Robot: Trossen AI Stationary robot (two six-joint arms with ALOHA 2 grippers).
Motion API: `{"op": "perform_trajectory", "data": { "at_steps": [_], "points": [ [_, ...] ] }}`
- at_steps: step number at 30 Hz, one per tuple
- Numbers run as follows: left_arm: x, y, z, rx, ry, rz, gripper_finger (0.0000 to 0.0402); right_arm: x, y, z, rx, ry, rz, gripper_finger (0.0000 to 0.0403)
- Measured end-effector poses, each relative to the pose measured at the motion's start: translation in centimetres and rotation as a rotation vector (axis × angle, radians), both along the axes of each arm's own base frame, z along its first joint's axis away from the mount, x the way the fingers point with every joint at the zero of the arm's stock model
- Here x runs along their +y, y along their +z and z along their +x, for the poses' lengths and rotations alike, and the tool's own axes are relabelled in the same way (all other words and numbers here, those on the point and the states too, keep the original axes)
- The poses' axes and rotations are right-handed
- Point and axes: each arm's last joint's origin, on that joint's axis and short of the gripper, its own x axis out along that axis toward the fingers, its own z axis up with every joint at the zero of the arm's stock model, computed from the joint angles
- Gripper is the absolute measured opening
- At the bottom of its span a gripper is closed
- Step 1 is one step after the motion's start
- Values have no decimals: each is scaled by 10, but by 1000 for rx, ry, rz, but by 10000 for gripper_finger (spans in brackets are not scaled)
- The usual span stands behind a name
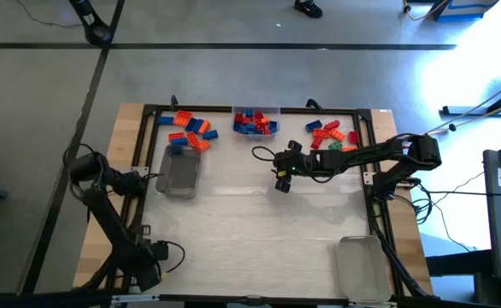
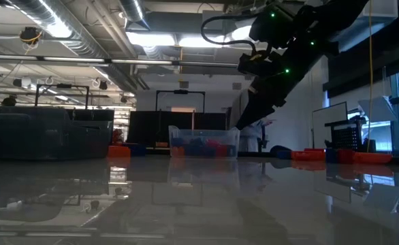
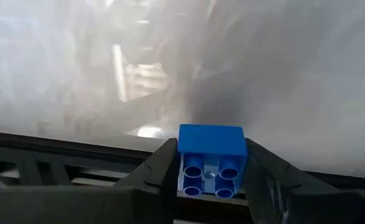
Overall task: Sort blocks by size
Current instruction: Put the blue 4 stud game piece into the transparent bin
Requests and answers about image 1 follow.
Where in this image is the black cable bundle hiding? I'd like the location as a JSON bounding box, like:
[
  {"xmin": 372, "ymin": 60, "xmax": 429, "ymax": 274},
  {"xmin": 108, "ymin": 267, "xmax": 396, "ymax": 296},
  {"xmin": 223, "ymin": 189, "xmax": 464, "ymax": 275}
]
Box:
[{"xmin": 404, "ymin": 183, "xmax": 435, "ymax": 226}]

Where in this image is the person's shoe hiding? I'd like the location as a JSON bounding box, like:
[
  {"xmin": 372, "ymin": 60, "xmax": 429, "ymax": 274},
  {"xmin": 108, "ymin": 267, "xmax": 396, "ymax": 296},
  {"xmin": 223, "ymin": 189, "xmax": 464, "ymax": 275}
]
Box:
[{"xmin": 293, "ymin": 0, "xmax": 323, "ymax": 19}]

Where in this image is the thin black cable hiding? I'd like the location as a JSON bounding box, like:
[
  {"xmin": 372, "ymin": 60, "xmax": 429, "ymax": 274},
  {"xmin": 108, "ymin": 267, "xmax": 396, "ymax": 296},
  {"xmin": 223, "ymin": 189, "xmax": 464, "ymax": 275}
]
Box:
[{"xmin": 421, "ymin": 170, "xmax": 501, "ymax": 198}]

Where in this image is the clear plastic bin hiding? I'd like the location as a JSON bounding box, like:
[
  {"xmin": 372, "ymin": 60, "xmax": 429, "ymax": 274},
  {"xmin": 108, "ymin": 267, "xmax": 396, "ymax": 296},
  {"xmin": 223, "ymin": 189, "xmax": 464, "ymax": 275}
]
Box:
[{"xmin": 232, "ymin": 105, "xmax": 282, "ymax": 140}]

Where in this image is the beige long rod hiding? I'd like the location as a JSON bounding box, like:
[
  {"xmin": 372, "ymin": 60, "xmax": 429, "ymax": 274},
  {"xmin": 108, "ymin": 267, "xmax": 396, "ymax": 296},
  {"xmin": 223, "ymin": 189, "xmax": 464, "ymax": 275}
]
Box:
[{"xmin": 425, "ymin": 72, "xmax": 501, "ymax": 133}]

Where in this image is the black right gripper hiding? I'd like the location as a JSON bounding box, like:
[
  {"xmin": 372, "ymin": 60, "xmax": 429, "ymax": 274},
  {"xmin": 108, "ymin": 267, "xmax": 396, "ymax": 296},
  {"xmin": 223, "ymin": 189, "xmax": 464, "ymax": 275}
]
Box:
[{"xmin": 272, "ymin": 139, "xmax": 322, "ymax": 195}]

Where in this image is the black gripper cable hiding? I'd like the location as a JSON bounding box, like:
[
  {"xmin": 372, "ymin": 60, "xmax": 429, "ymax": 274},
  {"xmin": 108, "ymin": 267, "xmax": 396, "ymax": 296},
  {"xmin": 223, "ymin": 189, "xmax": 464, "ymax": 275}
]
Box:
[
  {"xmin": 158, "ymin": 240, "xmax": 186, "ymax": 275},
  {"xmin": 251, "ymin": 145, "xmax": 277, "ymax": 163}
]

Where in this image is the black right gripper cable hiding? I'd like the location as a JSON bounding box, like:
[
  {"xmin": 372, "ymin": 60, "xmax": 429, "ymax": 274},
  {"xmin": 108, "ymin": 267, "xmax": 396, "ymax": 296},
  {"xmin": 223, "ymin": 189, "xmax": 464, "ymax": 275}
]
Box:
[{"xmin": 251, "ymin": 145, "xmax": 277, "ymax": 163}]

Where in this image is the black stand base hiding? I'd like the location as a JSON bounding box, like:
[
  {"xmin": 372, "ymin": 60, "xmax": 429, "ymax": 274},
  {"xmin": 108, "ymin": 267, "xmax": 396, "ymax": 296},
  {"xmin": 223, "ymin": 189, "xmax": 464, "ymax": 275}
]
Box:
[{"xmin": 68, "ymin": 0, "xmax": 115, "ymax": 47}]

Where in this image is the blue and white box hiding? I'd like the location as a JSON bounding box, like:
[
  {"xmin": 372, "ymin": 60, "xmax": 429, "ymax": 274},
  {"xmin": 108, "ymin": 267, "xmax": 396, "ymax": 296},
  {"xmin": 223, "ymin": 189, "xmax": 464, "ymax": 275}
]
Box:
[{"xmin": 429, "ymin": 0, "xmax": 500, "ymax": 22}]

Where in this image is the black floor stand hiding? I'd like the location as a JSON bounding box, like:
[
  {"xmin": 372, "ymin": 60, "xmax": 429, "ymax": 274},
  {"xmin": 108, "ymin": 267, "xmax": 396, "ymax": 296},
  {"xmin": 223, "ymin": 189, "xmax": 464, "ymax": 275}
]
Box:
[{"xmin": 441, "ymin": 80, "xmax": 501, "ymax": 117}]

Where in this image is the wide orange toy block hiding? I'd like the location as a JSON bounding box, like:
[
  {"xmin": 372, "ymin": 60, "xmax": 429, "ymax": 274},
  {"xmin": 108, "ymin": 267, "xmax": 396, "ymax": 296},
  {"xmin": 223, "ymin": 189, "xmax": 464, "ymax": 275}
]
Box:
[{"xmin": 173, "ymin": 110, "xmax": 194, "ymax": 127}]

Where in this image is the dark grey translucent bin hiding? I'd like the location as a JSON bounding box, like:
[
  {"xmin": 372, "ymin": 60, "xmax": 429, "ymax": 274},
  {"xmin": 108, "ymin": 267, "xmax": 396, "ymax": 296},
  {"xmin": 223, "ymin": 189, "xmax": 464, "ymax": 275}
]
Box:
[{"xmin": 154, "ymin": 144, "xmax": 203, "ymax": 200}]

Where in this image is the black aluminium table frame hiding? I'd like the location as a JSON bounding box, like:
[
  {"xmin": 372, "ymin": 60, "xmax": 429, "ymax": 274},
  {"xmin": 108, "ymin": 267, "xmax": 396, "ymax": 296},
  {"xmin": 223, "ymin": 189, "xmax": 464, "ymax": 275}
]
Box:
[{"xmin": 73, "ymin": 104, "xmax": 435, "ymax": 308}]

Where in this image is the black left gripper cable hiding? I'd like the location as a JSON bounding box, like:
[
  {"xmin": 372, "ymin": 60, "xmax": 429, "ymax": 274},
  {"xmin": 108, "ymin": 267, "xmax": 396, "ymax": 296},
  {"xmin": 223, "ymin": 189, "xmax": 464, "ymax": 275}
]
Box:
[{"xmin": 158, "ymin": 240, "xmax": 186, "ymax": 275}]

